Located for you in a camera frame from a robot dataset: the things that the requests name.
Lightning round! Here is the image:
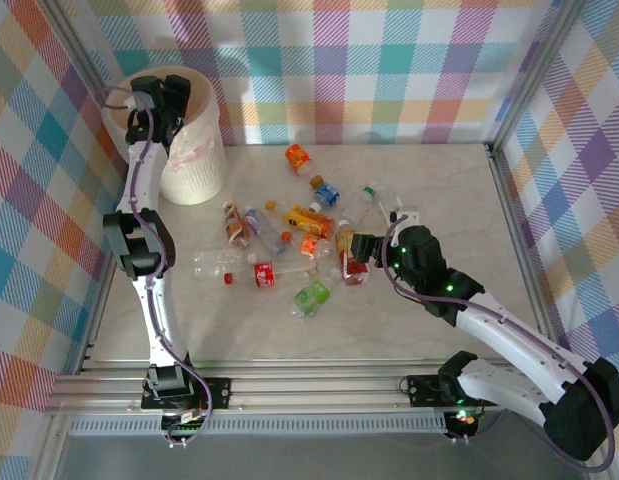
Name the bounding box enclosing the red label cola bottle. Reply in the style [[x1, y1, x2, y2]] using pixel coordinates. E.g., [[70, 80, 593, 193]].
[[222, 259, 321, 292]]

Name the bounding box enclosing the blue label plastic bottle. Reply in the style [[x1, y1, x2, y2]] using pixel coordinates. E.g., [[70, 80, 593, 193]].
[[308, 182, 341, 214]]

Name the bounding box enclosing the aluminium table side rail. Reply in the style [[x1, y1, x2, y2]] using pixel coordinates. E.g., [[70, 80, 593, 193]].
[[73, 174, 140, 376], [483, 142, 555, 336]]

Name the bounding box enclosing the clear bottle green cap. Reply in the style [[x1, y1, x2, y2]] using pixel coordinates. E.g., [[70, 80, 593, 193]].
[[340, 183, 381, 226]]

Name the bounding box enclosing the aluminium frame post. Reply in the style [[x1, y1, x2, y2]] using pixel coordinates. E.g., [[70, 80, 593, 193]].
[[38, 0, 118, 101], [483, 0, 590, 156]]

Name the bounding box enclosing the red yellow label bottle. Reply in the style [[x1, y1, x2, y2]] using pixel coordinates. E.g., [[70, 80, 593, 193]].
[[334, 219, 371, 288]]

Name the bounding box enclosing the clear bottle pale blue label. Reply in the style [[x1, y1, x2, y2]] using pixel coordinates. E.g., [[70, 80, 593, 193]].
[[242, 204, 289, 257]]

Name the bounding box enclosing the cream ribbed waste bin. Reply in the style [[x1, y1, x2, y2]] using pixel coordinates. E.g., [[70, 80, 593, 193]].
[[101, 66, 228, 206]]

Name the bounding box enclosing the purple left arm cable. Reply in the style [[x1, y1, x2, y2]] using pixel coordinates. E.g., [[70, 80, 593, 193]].
[[99, 85, 214, 447]]

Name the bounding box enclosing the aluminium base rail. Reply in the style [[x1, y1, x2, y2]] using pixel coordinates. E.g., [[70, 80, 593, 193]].
[[43, 355, 555, 417]]

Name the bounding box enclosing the yellow orange label bottle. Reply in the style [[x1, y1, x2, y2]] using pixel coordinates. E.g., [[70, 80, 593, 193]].
[[281, 203, 336, 239]]

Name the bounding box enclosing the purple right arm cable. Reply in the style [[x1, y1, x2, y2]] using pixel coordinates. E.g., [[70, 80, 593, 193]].
[[381, 214, 618, 474]]

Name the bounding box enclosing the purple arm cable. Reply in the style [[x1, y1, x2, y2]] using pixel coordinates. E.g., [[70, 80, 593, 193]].
[[381, 214, 618, 474], [99, 85, 214, 447]]

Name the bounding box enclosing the brown label plastic bottle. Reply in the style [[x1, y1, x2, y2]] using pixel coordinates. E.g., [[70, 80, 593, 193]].
[[222, 200, 253, 250]]

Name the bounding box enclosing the crushed orange label bottle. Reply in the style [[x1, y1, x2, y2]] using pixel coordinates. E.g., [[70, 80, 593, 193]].
[[298, 233, 335, 261]]

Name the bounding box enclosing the clear bottle white cap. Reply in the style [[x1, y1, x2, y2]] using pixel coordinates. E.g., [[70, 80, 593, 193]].
[[192, 248, 260, 279]]

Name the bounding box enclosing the green label plastic bottle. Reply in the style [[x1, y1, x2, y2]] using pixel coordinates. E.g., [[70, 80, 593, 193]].
[[290, 268, 344, 322]]

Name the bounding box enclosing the grey slotted cable duct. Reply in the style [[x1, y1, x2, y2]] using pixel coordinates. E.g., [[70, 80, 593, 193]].
[[68, 417, 449, 437]]

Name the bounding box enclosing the translucent plastic bin liner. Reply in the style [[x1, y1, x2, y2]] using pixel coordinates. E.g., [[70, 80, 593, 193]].
[[102, 107, 215, 174]]

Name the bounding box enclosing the colourful plaid cloth panel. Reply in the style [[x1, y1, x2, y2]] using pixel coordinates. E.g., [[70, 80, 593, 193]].
[[63, 0, 560, 147], [493, 0, 619, 480], [0, 0, 135, 480]]

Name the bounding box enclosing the orange wrapped plastic bottle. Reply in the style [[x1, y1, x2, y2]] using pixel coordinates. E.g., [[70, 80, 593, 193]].
[[284, 143, 314, 176]]

